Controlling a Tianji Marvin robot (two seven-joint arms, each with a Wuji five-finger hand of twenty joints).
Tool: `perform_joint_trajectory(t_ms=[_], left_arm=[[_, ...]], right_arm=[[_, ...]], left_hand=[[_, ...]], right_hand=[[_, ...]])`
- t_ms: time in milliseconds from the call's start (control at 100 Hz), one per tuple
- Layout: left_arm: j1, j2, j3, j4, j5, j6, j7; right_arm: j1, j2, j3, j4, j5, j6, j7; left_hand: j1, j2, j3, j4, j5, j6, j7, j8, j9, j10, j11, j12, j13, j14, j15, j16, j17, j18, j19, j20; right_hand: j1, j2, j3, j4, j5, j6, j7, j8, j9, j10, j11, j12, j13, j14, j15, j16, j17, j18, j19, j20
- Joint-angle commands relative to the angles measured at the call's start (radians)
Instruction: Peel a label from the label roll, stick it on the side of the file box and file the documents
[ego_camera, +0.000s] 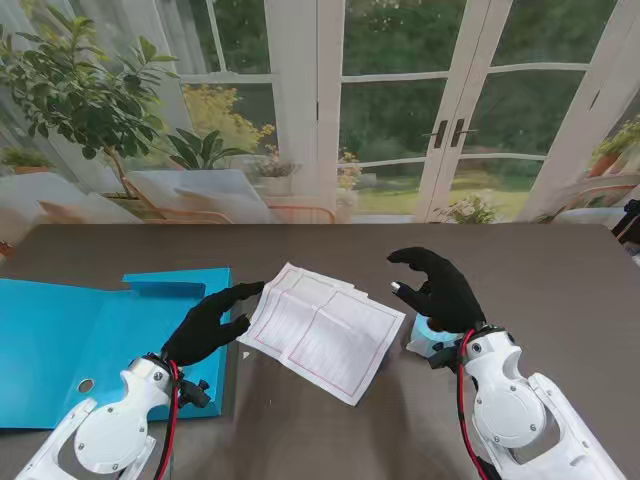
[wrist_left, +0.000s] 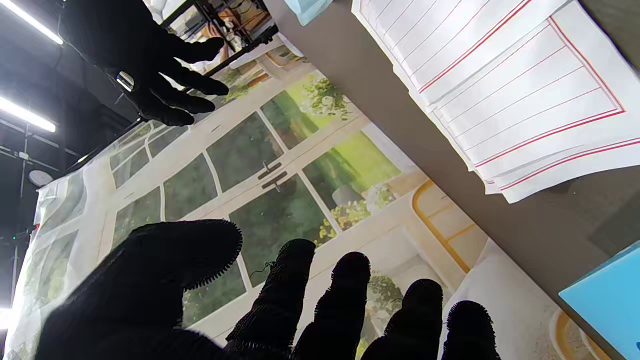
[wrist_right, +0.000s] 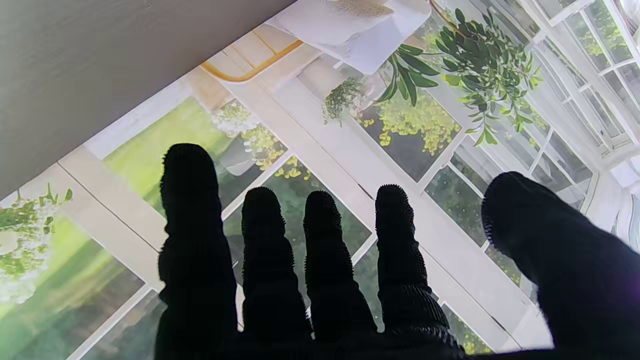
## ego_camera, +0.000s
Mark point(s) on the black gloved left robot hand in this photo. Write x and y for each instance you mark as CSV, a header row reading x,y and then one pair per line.
x,y
200,330

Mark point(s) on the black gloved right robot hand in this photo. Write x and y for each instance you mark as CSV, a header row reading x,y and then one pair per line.
x,y
450,300

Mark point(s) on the light blue label roll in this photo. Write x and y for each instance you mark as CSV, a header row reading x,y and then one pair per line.
x,y
422,336

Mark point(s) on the blue file box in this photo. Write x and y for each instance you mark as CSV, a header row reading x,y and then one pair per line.
x,y
60,340

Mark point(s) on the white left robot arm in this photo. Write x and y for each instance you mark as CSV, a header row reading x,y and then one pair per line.
x,y
110,435

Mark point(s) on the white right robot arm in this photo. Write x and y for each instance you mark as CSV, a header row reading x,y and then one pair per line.
x,y
505,405

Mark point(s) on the white lined paper sheets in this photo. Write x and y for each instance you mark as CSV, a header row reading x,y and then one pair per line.
x,y
325,350

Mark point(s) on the black stand at table edge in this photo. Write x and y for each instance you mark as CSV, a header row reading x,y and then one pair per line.
x,y
631,220

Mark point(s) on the printed garden window backdrop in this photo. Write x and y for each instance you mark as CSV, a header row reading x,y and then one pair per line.
x,y
400,100

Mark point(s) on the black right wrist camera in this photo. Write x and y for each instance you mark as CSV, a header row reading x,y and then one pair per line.
x,y
445,357

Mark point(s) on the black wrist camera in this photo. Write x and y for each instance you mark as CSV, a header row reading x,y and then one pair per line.
x,y
445,357
195,395

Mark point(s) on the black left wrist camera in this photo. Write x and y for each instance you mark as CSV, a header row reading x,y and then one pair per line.
x,y
195,395

